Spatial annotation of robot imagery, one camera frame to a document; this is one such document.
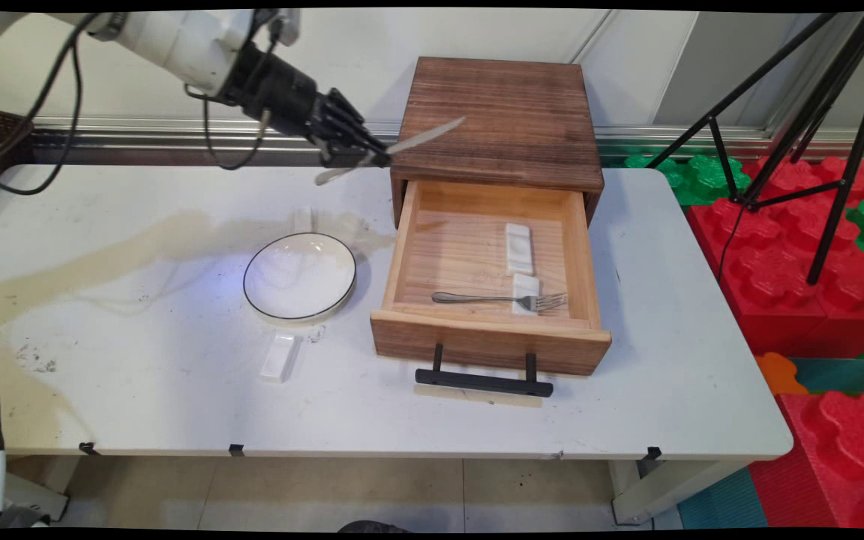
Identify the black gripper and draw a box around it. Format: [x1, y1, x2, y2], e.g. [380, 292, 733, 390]
[219, 40, 393, 169]

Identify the serrated steel table knife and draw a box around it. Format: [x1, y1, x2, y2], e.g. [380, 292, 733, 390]
[314, 115, 467, 187]

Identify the white bowl with black rim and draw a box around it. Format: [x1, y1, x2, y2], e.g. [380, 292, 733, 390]
[242, 232, 358, 326]

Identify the dark wooden drawer cabinet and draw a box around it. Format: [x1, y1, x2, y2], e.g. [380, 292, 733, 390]
[391, 56, 605, 227]

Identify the steel fork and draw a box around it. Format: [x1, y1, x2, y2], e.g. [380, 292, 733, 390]
[431, 291, 569, 314]

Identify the light wooden drawer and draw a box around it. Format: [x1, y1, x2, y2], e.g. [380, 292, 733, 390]
[369, 180, 613, 377]

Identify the large red foam block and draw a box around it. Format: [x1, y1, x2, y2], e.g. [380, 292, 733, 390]
[685, 155, 864, 358]

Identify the white table leg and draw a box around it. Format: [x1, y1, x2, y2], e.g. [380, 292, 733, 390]
[610, 459, 744, 526]

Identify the black tripod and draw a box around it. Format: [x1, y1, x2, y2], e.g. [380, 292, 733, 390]
[646, 11, 864, 287]

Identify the teal foam mat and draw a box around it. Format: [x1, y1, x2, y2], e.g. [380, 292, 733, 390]
[676, 468, 770, 530]

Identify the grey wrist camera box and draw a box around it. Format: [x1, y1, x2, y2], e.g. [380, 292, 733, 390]
[270, 9, 302, 47]

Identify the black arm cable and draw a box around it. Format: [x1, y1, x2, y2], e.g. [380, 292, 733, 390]
[0, 10, 274, 197]

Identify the black drawer handle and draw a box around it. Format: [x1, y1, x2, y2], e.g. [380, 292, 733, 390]
[414, 343, 554, 398]

